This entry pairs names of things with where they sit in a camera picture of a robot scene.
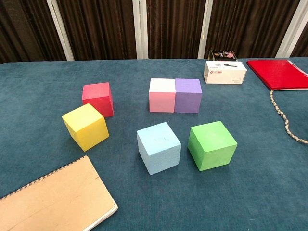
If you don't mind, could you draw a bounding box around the yellow foam cube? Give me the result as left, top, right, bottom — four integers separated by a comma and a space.
61, 103, 110, 153

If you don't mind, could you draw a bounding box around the red foam cube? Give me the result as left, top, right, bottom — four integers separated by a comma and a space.
81, 82, 115, 118

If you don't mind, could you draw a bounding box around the beige braided rope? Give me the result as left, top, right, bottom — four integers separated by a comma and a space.
269, 89, 308, 145

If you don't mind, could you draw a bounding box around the light blue foam cube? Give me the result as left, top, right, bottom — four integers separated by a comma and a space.
136, 122, 182, 176

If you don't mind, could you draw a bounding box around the black luncheon meat tin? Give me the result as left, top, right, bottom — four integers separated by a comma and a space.
207, 49, 238, 62

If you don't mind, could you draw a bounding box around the dark brown curtain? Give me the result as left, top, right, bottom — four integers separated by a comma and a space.
0, 0, 308, 64

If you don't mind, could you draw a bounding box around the white cardboard box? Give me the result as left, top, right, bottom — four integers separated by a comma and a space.
203, 60, 248, 85

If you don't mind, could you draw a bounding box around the red spiral notebook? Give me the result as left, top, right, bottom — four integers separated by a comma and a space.
246, 59, 308, 91

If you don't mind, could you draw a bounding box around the tan spiral notebook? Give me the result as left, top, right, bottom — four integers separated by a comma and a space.
0, 155, 119, 231

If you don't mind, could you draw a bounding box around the purple foam cube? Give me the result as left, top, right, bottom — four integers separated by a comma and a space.
174, 78, 203, 114

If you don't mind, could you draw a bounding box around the blue felt table cover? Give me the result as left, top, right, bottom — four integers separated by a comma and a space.
0, 57, 308, 231

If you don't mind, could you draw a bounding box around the green foam cube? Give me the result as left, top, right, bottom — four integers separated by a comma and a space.
187, 121, 238, 172

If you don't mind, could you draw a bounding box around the pink foam cube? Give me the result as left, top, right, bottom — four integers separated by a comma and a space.
149, 78, 176, 113

